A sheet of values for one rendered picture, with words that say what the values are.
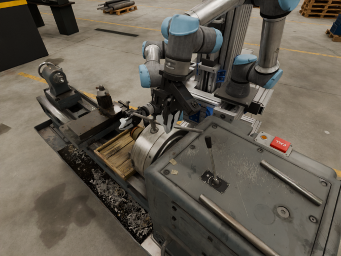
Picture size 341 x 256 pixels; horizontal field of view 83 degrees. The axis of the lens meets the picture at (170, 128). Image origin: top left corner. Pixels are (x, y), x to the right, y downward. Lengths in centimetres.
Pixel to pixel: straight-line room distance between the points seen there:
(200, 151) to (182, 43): 40
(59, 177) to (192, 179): 198
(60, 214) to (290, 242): 195
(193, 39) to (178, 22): 6
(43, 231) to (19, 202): 45
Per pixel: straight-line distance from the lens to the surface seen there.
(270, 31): 99
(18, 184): 268
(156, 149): 82
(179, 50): 55
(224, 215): 61
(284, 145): 88
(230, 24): 136
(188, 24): 55
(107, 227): 202
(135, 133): 104
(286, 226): 69
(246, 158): 78
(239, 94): 125
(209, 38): 62
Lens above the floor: 182
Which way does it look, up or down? 43 degrees down
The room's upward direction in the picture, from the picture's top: straight up
